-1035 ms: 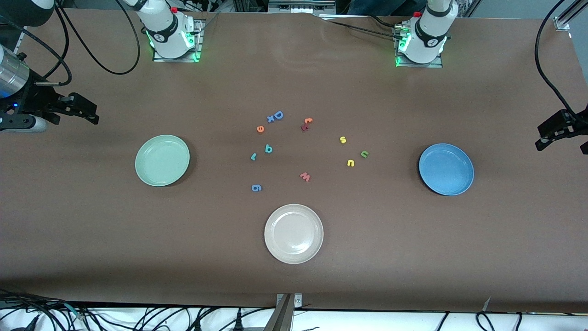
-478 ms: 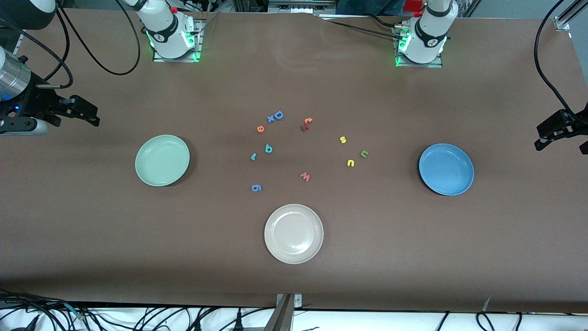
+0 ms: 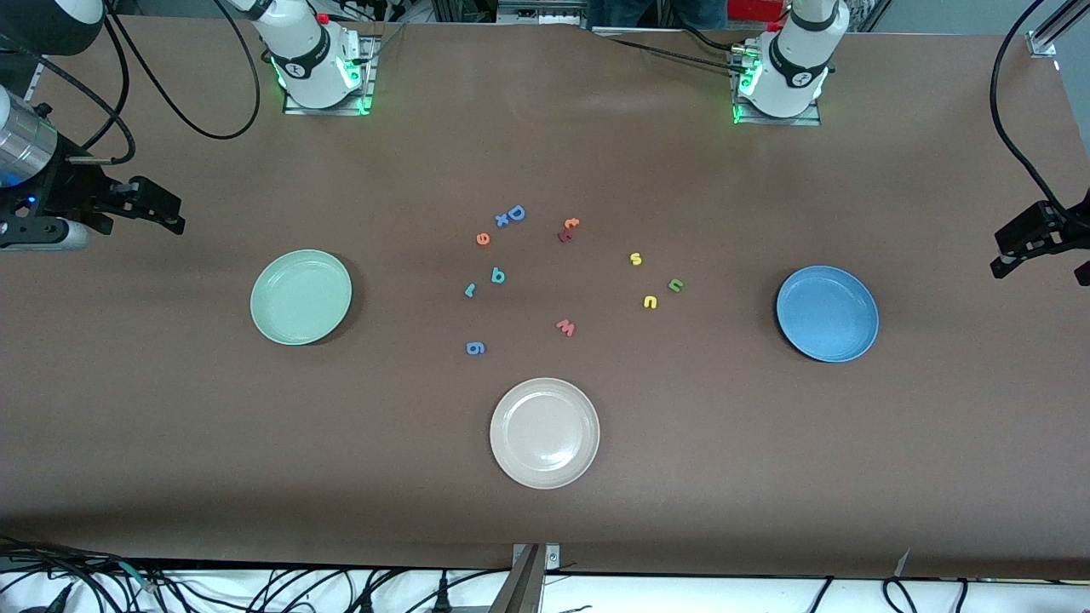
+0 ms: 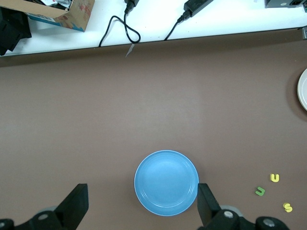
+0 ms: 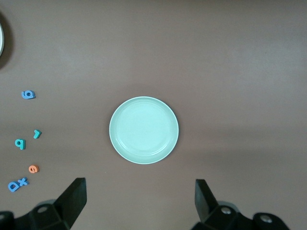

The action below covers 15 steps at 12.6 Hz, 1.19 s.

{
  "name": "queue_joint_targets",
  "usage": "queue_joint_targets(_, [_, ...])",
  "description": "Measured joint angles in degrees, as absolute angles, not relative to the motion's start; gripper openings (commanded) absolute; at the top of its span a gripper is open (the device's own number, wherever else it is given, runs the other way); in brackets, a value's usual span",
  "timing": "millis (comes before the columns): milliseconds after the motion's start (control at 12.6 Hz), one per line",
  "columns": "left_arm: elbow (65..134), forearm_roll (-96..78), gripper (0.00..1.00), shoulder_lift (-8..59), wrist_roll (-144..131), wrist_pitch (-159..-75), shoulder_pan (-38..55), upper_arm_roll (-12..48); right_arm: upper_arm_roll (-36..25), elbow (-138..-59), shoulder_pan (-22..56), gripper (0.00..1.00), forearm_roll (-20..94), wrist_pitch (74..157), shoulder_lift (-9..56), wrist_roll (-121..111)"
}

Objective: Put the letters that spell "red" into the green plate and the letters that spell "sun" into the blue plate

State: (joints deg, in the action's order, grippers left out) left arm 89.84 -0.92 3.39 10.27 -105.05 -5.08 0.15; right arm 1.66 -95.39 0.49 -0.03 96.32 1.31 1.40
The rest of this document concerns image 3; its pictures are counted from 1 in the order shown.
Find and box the mint green plate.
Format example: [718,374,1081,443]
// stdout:
[250,249,353,347]

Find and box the blue plate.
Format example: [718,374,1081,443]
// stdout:
[776,265,880,364]

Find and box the red box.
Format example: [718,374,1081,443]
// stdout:
[728,0,793,22]

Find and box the brown table cover sheet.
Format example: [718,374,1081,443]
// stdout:
[0,13,1090,581]

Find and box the beige white plate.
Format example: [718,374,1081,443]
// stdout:
[490,377,601,490]

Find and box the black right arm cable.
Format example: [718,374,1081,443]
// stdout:
[0,34,137,166]
[106,0,261,140]

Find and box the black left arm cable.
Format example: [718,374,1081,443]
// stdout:
[990,0,1072,210]

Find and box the aluminium frame rail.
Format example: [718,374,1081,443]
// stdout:
[24,51,54,103]

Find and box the aluminium frame post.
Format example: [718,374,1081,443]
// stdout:
[1026,0,1090,59]

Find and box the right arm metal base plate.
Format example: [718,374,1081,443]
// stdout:
[281,34,381,117]

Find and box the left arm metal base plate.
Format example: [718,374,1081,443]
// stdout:
[731,43,823,127]

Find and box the teal cable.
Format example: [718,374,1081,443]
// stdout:
[111,558,159,593]

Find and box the black cable at arm base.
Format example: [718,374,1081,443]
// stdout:
[677,24,754,54]
[609,37,746,73]

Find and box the aluminium profile with bracket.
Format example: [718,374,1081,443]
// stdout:
[490,543,563,613]

